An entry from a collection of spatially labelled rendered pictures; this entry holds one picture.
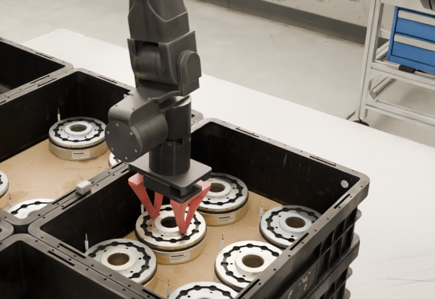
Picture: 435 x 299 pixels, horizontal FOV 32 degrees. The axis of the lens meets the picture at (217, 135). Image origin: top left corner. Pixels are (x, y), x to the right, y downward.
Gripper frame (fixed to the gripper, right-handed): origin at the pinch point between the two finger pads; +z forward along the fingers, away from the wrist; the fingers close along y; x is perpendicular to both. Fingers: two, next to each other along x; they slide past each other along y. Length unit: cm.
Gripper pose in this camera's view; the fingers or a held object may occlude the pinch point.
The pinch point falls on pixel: (169, 219)
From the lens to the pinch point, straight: 109.0
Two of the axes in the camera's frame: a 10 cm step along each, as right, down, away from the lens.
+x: 6.0, -3.7, 7.1
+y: 8.0, 3.1, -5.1
